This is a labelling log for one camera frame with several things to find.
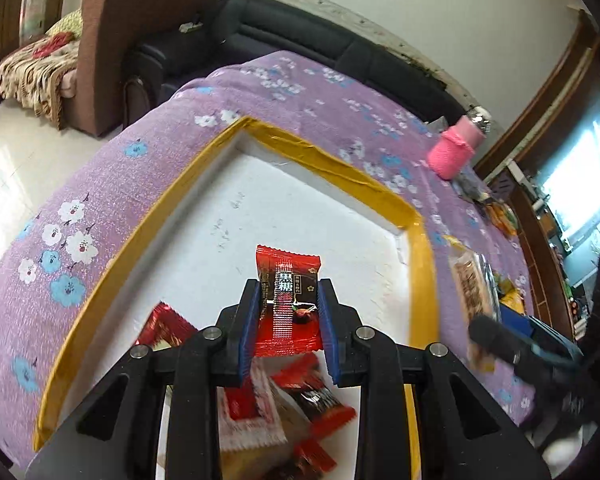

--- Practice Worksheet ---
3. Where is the brown armchair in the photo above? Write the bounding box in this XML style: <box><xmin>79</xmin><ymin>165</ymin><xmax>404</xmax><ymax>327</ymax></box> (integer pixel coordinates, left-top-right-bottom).
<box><xmin>62</xmin><ymin>0</ymin><xmax>216</xmax><ymax>136</ymax></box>

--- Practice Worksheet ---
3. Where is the red black snack packet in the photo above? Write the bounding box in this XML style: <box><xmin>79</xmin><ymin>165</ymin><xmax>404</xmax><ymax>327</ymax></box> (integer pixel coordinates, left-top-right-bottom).
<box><xmin>254</xmin><ymin>245</ymin><xmax>322</xmax><ymax>358</ymax></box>

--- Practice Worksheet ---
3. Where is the clear plastic bag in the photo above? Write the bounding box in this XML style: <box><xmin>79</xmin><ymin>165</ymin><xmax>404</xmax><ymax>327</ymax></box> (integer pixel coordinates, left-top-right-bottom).
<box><xmin>451</xmin><ymin>169</ymin><xmax>493</xmax><ymax>205</ymax></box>

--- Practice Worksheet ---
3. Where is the red Golden Crown packet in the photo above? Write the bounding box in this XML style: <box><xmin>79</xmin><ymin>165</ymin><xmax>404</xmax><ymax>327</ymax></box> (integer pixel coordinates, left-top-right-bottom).
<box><xmin>135</xmin><ymin>302</ymin><xmax>197</xmax><ymax>351</ymax></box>

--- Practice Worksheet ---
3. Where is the green white candy packet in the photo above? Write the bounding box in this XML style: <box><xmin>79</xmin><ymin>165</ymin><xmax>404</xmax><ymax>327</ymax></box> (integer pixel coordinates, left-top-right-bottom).
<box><xmin>263</xmin><ymin>438</ymin><xmax>337</xmax><ymax>480</ymax></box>

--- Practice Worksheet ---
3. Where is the green gold snack packet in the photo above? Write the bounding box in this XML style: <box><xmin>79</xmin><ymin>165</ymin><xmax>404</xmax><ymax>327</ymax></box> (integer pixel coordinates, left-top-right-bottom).
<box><xmin>494</xmin><ymin>273</ymin><xmax>517</xmax><ymax>297</ymax></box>

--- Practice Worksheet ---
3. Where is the pink sleeved thermos bottle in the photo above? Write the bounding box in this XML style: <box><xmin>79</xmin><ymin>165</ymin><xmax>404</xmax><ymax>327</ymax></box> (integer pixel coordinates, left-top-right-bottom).
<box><xmin>427</xmin><ymin>106</ymin><xmax>492</xmax><ymax>181</ymax></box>

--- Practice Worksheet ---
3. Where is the patterned blanket couch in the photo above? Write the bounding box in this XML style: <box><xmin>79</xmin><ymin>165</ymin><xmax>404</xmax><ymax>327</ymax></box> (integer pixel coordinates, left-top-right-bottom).
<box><xmin>0</xmin><ymin>10</ymin><xmax>83</xmax><ymax>130</ymax></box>

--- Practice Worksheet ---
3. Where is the orange snack boxes stack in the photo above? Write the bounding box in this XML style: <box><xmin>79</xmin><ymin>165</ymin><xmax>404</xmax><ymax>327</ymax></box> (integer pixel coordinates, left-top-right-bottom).
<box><xmin>484</xmin><ymin>202</ymin><xmax>518</xmax><ymax>238</ymax></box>

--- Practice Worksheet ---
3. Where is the black leather sofa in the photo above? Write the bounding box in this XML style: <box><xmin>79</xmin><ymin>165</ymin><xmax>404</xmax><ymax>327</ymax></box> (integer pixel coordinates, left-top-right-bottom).
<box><xmin>122</xmin><ymin>0</ymin><xmax>465</xmax><ymax>126</ymax></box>

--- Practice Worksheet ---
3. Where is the clear soda cracker pack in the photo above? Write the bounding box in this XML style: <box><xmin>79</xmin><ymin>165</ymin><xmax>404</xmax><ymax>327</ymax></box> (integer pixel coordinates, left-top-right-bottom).
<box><xmin>446</xmin><ymin>236</ymin><xmax>502</xmax><ymax>373</ymax></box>

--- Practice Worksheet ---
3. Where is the purple floral tablecloth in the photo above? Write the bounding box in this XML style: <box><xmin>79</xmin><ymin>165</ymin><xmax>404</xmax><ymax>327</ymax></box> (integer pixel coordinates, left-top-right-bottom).
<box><xmin>0</xmin><ymin>52</ymin><xmax>530</xmax><ymax>466</ymax></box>

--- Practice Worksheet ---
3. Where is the dark red small packet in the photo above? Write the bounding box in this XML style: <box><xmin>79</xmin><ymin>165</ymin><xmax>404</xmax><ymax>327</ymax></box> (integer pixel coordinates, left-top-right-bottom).
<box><xmin>272</xmin><ymin>353</ymin><xmax>356</xmax><ymax>440</ymax></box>

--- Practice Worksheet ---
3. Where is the yellow rimmed white tray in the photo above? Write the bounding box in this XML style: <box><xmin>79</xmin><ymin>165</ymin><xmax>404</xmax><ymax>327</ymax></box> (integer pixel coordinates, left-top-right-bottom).
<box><xmin>35</xmin><ymin>118</ymin><xmax>439</xmax><ymax>479</ymax></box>

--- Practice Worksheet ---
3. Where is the grey phone stand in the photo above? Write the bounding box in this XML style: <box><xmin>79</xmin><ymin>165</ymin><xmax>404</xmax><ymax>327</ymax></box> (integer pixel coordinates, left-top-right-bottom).
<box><xmin>489</xmin><ymin>168</ymin><xmax>518</xmax><ymax>202</ymax></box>

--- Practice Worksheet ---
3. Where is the yellow cheese cracker bag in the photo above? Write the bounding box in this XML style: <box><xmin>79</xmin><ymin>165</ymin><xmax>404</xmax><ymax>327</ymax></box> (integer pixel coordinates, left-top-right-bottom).
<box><xmin>500</xmin><ymin>288</ymin><xmax>526</xmax><ymax>315</ymax></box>

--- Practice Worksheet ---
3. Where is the white red patterned packet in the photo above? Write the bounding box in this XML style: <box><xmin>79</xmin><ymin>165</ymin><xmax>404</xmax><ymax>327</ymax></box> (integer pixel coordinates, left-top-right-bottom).
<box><xmin>218</xmin><ymin>358</ymin><xmax>287</xmax><ymax>452</ymax></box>

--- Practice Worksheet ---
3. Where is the beige biscuit packet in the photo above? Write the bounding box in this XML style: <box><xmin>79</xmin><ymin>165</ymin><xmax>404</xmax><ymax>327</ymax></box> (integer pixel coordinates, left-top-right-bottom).
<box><xmin>221</xmin><ymin>442</ymin><xmax>294</xmax><ymax>480</ymax></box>

